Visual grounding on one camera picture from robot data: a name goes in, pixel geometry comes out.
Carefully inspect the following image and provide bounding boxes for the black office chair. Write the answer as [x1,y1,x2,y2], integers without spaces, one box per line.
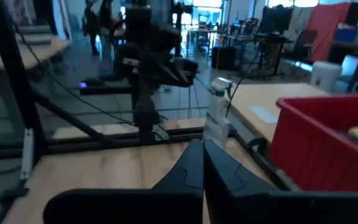
[292,29,319,65]

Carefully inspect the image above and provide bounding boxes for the black background desk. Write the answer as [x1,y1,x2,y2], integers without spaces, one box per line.
[222,32,293,78]

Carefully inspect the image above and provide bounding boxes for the long black hanging cable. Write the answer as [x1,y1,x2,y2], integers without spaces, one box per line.
[224,52,260,119]

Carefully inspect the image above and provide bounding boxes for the blue storage bin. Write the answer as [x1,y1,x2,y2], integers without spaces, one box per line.
[335,24,358,44]

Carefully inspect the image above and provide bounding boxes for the white plastic bucket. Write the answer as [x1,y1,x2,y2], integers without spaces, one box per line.
[308,60,344,93]

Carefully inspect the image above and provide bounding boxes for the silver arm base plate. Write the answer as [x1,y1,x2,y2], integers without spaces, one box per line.
[152,124,170,141]

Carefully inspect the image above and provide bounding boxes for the red fabric partition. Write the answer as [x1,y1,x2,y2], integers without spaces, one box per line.
[305,2,351,63]

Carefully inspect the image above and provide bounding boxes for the thin black floor cable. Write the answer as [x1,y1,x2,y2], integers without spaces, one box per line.
[12,24,136,127]

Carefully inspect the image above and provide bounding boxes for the black computer monitor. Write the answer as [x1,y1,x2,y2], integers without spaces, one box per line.
[259,5,294,34]

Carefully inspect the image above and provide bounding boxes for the clear spray bottle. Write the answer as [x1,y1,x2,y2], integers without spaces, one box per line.
[202,77,236,149]

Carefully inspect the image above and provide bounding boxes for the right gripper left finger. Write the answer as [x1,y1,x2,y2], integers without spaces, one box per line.
[43,139,204,224]

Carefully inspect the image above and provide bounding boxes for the black floor cabinet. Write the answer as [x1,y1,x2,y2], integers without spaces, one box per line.
[211,45,238,71]

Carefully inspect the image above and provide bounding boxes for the light wooden background desk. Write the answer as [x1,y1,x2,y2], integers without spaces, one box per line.
[0,37,71,72]

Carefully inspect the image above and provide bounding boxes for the person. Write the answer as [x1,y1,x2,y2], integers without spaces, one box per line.
[83,0,101,56]

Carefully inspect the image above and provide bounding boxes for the black box purple indicator light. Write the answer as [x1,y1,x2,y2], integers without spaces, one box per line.
[78,79,134,96]

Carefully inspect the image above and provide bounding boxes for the red plastic bin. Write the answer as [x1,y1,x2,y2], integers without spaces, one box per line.
[268,95,358,192]

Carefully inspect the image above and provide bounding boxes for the grey laptop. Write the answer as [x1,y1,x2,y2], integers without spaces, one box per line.
[14,24,53,47]

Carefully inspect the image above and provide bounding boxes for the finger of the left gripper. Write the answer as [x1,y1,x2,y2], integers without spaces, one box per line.
[158,68,196,89]
[173,58,200,77]

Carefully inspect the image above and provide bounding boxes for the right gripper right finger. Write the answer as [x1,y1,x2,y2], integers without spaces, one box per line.
[203,139,358,224]

